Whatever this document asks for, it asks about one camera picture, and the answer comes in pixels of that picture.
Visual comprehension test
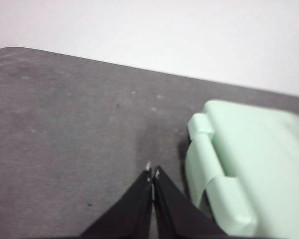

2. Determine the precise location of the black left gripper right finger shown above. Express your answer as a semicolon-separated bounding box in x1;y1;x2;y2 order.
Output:
152;166;228;239

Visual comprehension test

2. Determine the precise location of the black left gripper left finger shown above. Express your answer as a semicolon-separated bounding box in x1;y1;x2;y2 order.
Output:
79;162;153;239

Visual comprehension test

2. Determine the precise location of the mint green breakfast machine base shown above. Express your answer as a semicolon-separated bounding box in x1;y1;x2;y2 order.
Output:
184;131;230;221

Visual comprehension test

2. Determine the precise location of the mint green hinged griddle lid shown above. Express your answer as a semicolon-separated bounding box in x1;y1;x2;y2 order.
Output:
186;99;299;237

